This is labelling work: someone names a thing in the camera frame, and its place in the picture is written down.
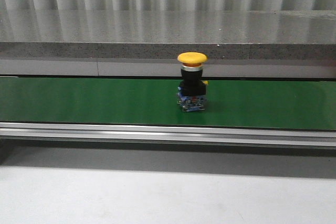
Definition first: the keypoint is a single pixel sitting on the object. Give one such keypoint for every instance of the yellow mushroom push button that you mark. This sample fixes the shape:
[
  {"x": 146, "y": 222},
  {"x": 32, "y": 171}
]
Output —
[{"x": 192, "y": 89}]

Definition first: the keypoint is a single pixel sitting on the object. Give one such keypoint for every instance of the aluminium conveyor frame rail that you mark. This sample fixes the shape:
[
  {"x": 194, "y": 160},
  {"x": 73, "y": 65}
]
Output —
[{"x": 166, "y": 134}]

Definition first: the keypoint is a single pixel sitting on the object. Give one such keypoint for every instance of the green conveyor belt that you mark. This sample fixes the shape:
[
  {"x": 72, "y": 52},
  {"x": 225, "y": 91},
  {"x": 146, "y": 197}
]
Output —
[{"x": 303, "y": 105}]

